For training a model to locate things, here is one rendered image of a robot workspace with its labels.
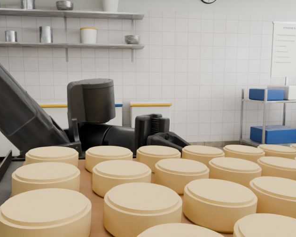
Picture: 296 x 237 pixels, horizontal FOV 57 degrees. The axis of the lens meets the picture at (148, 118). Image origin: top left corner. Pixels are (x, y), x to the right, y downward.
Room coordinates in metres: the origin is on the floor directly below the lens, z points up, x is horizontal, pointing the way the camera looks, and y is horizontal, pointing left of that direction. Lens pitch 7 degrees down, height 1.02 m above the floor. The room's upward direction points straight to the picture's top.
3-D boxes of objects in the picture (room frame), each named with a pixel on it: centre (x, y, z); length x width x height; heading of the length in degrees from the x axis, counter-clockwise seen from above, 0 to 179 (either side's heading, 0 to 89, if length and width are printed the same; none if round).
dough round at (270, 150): (0.36, -0.17, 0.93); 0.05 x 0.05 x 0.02
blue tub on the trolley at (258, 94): (3.91, -1.68, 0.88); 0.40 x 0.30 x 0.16; 11
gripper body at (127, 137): (0.41, 0.02, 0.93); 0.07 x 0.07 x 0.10; 64
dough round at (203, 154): (0.32, -0.07, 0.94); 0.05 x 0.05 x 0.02
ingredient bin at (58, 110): (3.65, 1.27, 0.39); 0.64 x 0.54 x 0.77; 9
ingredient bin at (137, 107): (3.83, -0.02, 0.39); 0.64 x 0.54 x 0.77; 5
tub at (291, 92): (4.02, -2.04, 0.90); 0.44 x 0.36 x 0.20; 17
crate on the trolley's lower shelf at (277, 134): (3.98, -1.86, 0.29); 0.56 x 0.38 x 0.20; 106
